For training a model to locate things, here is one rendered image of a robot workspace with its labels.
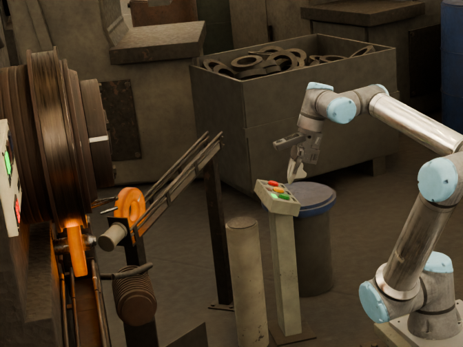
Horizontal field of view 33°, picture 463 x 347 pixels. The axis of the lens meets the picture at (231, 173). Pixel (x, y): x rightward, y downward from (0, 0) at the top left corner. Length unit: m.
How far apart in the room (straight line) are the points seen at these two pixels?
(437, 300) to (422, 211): 0.53
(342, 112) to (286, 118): 1.63
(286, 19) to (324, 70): 1.74
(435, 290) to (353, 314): 0.61
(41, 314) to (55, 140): 0.40
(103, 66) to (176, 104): 0.48
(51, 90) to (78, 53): 2.89
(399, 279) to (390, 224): 1.51
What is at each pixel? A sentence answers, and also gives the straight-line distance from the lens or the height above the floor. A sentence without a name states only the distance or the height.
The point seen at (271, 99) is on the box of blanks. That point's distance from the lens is 4.22.
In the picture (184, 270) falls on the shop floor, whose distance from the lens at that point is 3.78.
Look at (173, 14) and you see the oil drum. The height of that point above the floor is 0.74.
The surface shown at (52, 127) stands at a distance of 1.85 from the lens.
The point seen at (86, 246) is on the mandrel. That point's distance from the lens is 2.15.
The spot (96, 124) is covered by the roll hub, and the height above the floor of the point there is 1.17.
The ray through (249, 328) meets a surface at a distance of 3.05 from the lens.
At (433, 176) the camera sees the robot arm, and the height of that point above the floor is 0.87.
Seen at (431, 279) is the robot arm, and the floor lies 0.37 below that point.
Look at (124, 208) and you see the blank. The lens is 2.58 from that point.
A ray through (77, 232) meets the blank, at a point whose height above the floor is 0.87.
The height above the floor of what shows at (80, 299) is 0.66.
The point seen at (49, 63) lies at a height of 1.33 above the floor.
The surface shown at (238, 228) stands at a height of 0.52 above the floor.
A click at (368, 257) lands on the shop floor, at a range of 3.77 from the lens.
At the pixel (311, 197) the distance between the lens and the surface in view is 3.34.
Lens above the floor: 1.67
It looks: 20 degrees down
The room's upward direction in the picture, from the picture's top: 6 degrees counter-clockwise
